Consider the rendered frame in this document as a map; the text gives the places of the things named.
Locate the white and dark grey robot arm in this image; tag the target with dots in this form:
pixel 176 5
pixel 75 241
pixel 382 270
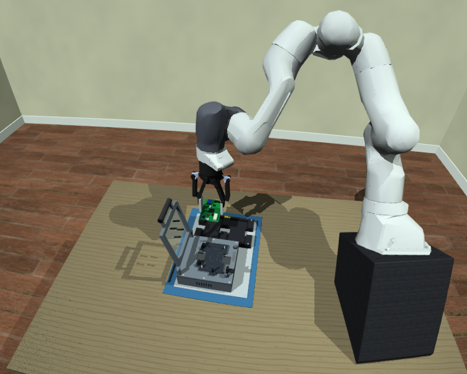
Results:
pixel 385 225

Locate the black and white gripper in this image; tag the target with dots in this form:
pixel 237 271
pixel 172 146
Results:
pixel 210 176

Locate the green circuit board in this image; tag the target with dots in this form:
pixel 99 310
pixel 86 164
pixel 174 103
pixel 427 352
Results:
pixel 210 210

